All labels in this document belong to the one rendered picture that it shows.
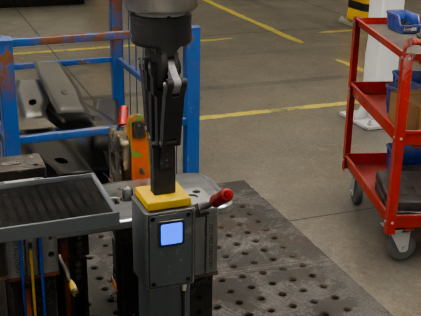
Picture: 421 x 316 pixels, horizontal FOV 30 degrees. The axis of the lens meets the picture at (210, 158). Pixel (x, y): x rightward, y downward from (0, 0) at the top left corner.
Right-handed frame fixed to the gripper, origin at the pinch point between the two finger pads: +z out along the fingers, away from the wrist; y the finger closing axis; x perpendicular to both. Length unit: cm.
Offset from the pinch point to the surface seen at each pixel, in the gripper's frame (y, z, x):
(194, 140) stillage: 201, 72, -77
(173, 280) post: -3.3, 15.1, -0.3
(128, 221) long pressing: 24.2, 18.9, -1.6
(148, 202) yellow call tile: -2.5, 3.5, 2.8
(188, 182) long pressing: 37.2, 19.0, -16.8
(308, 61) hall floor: 481, 120, -281
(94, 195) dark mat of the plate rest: 0.6, 2.9, 9.1
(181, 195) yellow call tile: -2.0, 3.5, -1.9
